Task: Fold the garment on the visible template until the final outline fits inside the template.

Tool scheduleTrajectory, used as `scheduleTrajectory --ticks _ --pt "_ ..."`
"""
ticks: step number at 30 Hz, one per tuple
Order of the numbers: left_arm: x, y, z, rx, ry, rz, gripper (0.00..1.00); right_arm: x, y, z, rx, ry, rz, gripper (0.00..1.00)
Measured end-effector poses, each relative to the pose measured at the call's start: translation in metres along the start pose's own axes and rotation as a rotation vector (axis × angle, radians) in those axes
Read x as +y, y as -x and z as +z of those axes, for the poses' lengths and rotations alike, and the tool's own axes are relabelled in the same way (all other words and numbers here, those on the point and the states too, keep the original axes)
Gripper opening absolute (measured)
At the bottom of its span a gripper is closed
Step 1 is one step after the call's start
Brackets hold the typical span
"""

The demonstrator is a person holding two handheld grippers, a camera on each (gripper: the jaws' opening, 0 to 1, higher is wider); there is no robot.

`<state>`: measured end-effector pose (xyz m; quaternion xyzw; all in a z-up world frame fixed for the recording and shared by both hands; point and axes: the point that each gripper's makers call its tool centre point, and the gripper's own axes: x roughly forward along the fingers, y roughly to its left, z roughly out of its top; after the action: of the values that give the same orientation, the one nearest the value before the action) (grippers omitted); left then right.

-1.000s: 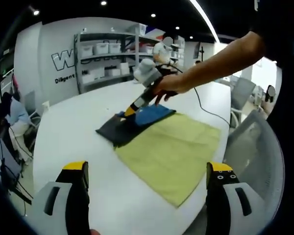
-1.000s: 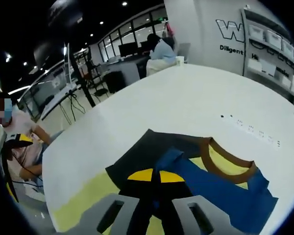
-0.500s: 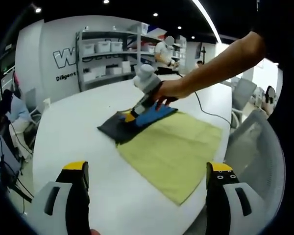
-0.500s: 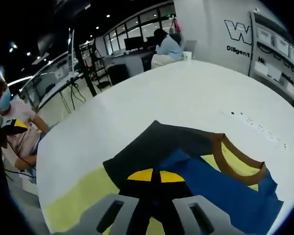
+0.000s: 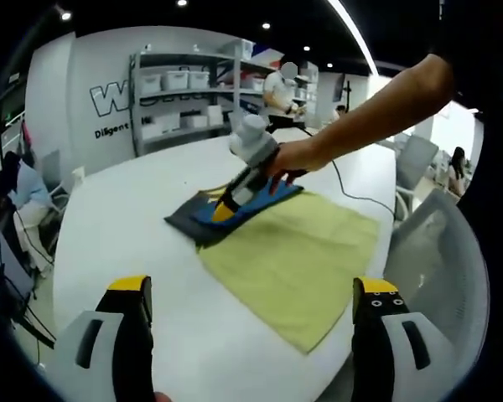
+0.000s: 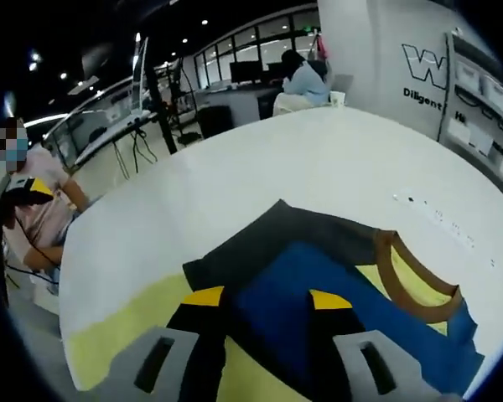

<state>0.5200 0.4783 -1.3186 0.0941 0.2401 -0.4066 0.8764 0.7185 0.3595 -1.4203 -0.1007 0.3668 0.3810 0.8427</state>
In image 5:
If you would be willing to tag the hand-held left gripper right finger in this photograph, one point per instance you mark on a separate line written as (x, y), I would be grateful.
(390, 356)

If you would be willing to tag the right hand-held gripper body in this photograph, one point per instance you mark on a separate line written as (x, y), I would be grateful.
(253, 140)

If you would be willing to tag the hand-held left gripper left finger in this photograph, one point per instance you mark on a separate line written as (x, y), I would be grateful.
(117, 356)

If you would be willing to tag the yellow blue grey garment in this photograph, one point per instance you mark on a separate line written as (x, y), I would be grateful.
(293, 259)

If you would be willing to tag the person's right hand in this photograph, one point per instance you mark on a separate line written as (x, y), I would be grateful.
(297, 157)

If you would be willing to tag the person's left hand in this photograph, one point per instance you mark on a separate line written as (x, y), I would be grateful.
(163, 398)

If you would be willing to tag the rows of white storage bins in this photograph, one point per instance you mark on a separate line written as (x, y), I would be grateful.
(176, 79)

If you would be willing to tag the grey mesh office chair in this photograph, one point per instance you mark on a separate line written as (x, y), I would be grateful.
(436, 259)

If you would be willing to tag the grey metal storage shelf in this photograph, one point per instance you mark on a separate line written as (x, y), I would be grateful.
(184, 56)

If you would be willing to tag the ceiling light strip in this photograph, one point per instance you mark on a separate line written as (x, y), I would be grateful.
(356, 33)

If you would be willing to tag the pink hanging bag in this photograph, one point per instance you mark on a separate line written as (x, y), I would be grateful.
(26, 132)

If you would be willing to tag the round ceiling spotlights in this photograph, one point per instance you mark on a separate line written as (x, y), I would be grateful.
(65, 16)

